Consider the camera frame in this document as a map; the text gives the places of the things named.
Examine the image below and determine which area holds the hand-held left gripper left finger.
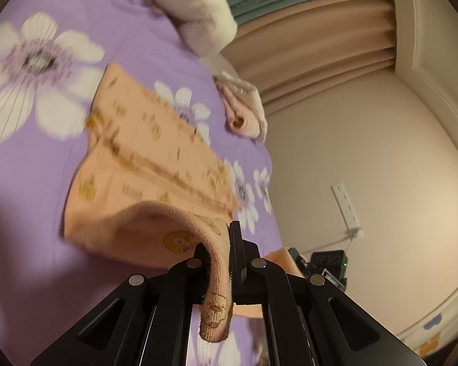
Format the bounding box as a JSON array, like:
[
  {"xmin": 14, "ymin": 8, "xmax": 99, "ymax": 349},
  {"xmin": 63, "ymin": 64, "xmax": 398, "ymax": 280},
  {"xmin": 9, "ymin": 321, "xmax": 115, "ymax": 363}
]
[{"xmin": 30, "ymin": 243, "xmax": 215, "ymax": 366}]

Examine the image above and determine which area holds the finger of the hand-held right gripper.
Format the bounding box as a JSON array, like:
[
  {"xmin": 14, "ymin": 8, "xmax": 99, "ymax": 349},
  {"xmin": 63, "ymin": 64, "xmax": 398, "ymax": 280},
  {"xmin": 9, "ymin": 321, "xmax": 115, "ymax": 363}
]
[{"xmin": 289, "ymin": 247, "xmax": 309, "ymax": 278}]

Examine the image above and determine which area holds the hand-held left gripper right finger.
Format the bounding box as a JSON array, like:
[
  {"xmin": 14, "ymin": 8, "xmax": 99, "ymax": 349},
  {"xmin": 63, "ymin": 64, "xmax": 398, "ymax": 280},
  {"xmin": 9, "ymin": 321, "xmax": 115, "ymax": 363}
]
[{"xmin": 228, "ymin": 220, "xmax": 428, "ymax": 366}]

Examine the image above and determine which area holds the orange cartoon print garment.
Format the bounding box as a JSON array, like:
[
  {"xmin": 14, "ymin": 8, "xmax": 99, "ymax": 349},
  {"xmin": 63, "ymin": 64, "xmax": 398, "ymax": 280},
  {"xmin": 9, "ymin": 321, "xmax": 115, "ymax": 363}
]
[{"xmin": 63, "ymin": 63, "xmax": 304, "ymax": 343}]

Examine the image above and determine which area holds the white power strip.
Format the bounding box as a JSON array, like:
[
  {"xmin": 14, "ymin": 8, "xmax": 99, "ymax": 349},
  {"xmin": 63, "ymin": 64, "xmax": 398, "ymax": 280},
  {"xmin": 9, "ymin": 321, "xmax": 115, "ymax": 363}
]
[{"xmin": 331, "ymin": 183, "xmax": 364, "ymax": 239}]

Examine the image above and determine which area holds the pink folded garment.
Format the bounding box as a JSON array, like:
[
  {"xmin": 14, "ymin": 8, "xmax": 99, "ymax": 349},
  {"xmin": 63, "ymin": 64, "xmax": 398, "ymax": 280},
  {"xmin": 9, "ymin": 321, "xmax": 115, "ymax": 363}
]
[{"xmin": 214, "ymin": 70, "xmax": 268, "ymax": 140}]

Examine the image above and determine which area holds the purple floral bedsheet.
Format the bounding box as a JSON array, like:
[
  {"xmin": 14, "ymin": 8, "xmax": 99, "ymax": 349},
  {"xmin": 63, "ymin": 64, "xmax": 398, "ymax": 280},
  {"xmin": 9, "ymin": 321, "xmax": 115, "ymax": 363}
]
[{"xmin": 0, "ymin": 0, "xmax": 288, "ymax": 366}]

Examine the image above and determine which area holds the beige curtain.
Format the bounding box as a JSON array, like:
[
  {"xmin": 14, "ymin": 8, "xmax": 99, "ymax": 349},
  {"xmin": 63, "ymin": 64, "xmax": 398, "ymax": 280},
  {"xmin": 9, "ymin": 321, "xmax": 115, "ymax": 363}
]
[{"xmin": 217, "ymin": 0, "xmax": 401, "ymax": 104}]

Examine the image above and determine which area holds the white fluffy blanket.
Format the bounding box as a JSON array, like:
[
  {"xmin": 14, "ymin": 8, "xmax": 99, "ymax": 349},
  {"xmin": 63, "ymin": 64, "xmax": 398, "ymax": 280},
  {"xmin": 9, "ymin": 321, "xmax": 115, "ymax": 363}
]
[{"xmin": 133, "ymin": 0, "xmax": 239, "ymax": 56}]

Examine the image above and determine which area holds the white wardrobe door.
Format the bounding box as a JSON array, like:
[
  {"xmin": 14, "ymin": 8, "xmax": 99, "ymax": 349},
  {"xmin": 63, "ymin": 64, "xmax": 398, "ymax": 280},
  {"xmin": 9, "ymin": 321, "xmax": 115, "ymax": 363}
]
[{"xmin": 387, "ymin": 0, "xmax": 458, "ymax": 359}]

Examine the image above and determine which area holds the white power cable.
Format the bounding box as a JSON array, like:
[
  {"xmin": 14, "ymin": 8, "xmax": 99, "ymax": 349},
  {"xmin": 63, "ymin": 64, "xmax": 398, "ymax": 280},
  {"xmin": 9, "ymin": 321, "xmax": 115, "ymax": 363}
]
[{"xmin": 301, "ymin": 229, "xmax": 361, "ymax": 255}]

